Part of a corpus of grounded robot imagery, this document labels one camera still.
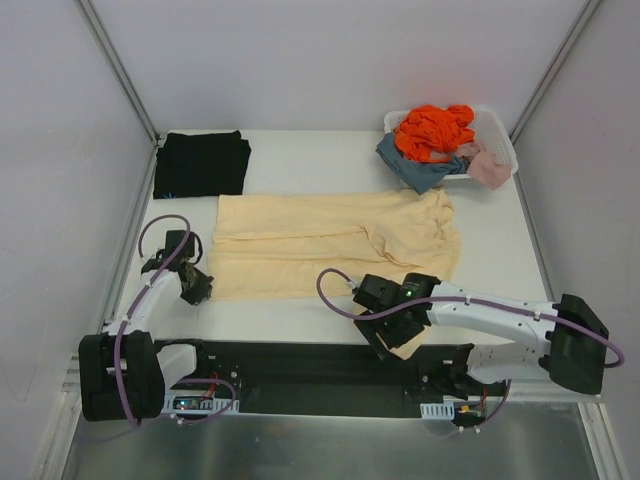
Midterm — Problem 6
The cream yellow t shirt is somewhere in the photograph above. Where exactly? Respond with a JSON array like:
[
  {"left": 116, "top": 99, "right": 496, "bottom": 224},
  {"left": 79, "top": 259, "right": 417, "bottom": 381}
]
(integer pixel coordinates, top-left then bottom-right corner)
[{"left": 208, "top": 189, "right": 461, "bottom": 301}]

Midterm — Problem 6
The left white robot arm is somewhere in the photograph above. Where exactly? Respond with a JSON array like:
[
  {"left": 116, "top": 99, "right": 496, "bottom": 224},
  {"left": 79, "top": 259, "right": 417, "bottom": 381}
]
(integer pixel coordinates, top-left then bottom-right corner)
[{"left": 78, "top": 230, "right": 213, "bottom": 426}]

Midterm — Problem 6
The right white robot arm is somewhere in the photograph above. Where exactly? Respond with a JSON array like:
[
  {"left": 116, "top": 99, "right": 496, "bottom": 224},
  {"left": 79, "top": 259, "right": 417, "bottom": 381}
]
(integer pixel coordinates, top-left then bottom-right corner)
[{"left": 354, "top": 273, "right": 609, "bottom": 395}]

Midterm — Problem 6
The folded black t shirt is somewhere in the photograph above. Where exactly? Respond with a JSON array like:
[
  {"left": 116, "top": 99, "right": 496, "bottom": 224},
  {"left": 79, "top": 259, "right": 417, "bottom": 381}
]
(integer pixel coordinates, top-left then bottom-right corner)
[{"left": 153, "top": 130, "right": 251, "bottom": 200}]

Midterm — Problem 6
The grey blue t shirt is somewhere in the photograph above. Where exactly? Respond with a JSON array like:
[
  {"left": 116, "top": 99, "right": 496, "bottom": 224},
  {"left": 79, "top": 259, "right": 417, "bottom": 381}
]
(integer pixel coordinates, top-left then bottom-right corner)
[{"left": 376, "top": 133, "right": 469, "bottom": 194}]

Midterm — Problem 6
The pink t shirt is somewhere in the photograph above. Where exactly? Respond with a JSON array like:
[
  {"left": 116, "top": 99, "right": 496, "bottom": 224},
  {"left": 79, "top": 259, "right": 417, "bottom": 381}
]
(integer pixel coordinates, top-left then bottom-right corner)
[{"left": 456, "top": 142, "right": 512, "bottom": 190}]

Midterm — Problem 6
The orange t shirt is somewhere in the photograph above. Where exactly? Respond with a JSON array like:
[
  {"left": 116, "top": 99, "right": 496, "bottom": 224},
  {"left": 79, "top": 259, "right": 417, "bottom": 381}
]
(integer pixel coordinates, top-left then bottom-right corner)
[{"left": 394, "top": 104, "right": 475, "bottom": 164}]

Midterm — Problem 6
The white plastic basket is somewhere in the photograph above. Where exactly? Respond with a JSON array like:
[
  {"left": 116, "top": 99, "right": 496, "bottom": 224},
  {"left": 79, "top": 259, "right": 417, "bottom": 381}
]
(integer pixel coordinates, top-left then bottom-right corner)
[{"left": 383, "top": 104, "right": 519, "bottom": 186}]

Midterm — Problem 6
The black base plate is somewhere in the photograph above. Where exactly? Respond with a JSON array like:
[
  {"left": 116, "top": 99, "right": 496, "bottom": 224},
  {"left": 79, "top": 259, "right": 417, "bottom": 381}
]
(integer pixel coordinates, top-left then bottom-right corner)
[{"left": 188, "top": 340, "right": 506, "bottom": 418}]

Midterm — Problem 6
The left white cable duct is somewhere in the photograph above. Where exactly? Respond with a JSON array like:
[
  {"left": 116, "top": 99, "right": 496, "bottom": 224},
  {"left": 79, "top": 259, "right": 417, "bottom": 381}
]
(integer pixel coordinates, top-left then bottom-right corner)
[{"left": 161, "top": 394, "right": 240, "bottom": 416}]

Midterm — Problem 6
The white cable duct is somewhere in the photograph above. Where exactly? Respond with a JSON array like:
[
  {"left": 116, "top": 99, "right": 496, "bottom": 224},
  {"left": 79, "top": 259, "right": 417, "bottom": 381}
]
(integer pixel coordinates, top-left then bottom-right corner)
[
  {"left": 419, "top": 401, "right": 455, "bottom": 421},
  {"left": 161, "top": 394, "right": 240, "bottom": 416}
]

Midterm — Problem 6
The right white cable duct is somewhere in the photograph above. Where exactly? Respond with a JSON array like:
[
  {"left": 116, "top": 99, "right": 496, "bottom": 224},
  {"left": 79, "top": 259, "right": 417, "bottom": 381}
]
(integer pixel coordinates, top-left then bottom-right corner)
[{"left": 419, "top": 401, "right": 455, "bottom": 421}]

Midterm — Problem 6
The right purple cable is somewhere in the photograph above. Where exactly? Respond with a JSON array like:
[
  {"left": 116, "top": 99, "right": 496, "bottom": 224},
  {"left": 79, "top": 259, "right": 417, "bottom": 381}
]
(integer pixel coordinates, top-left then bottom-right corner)
[{"left": 316, "top": 268, "right": 627, "bottom": 440}]

